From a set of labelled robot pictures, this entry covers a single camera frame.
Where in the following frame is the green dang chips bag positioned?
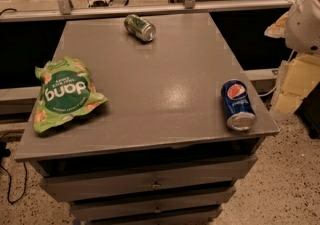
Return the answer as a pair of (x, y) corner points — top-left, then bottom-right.
(33, 56), (108, 134)

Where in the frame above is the grey drawer cabinet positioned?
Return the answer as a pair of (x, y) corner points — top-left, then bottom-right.
(16, 13), (278, 225)

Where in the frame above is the black cable on floor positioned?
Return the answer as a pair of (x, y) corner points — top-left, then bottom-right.
(0, 142), (28, 205)

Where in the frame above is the white cable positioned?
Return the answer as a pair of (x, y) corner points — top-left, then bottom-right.
(259, 85), (278, 98)

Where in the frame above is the green soda can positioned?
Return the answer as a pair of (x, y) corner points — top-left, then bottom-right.
(124, 14), (156, 42)

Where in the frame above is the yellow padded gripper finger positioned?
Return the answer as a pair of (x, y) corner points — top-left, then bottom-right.
(272, 54), (320, 114)

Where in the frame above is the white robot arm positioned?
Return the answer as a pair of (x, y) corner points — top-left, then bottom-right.
(264, 0), (320, 114)

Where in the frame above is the blue pepsi can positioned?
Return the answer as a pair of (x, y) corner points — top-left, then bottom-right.
(221, 79), (256, 131)

